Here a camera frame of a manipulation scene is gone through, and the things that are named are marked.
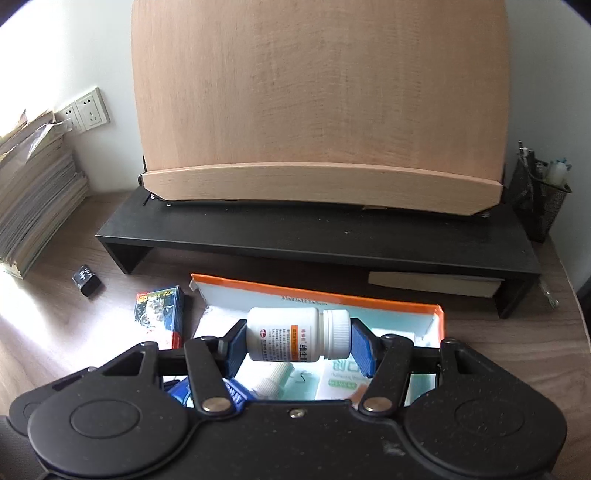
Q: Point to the dark pen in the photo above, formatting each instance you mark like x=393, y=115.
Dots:
x=524, y=154

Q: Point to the clear plastic wrapper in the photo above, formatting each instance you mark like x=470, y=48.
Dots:
x=549, y=295

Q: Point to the wooden book stand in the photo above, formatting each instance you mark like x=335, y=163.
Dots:
x=318, y=92

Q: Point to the white pill bottle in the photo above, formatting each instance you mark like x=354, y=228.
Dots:
x=295, y=333

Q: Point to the orange and white box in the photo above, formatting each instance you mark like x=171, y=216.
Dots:
x=318, y=300

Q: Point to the clear plastic bag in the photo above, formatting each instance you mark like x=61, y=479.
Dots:
x=44, y=138

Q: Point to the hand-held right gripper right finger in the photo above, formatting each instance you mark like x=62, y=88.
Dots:
x=362, y=348

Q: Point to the black monitor riser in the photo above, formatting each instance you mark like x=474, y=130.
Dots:
x=323, y=240

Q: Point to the white wall socket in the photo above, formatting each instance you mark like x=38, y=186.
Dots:
x=69, y=119
x=92, y=108

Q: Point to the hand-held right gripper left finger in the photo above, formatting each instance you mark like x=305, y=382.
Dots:
x=236, y=348

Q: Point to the blue tissue packet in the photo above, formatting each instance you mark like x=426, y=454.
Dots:
x=184, y=392

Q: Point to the book with beige pages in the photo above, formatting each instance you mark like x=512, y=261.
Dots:
x=434, y=284

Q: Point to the black power adapter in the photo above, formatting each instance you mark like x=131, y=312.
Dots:
x=87, y=280

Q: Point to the small white bottle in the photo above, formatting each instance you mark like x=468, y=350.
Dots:
x=557, y=170

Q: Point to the black mesh pen holder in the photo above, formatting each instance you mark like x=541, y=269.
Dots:
x=538, y=207

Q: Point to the teal and white plaster box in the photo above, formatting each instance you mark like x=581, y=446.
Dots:
x=339, y=381

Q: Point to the stack of books and papers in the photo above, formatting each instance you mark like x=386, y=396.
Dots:
x=32, y=203

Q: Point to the playing card box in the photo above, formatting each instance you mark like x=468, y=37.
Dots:
x=159, y=314

